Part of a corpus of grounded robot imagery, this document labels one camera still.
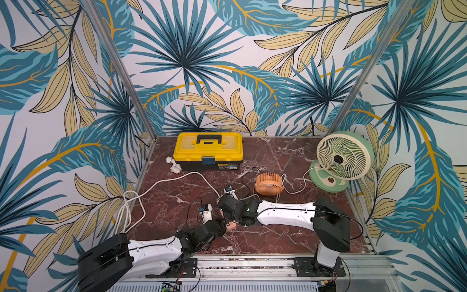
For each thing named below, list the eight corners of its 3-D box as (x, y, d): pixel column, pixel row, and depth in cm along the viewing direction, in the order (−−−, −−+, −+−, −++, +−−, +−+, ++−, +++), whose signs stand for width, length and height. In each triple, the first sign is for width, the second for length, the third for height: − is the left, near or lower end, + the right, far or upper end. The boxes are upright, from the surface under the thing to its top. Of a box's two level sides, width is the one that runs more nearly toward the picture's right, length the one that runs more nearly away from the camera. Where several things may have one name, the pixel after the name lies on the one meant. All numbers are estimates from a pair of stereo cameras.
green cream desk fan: (304, 185, 101) (329, 146, 75) (306, 167, 108) (330, 126, 82) (341, 196, 97) (380, 159, 71) (341, 177, 104) (376, 137, 79)
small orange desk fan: (255, 198, 95) (258, 185, 85) (254, 184, 100) (257, 170, 90) (277, 198, 95) (283, 185, 85) (275, 184, 101) (280, 170, 90)
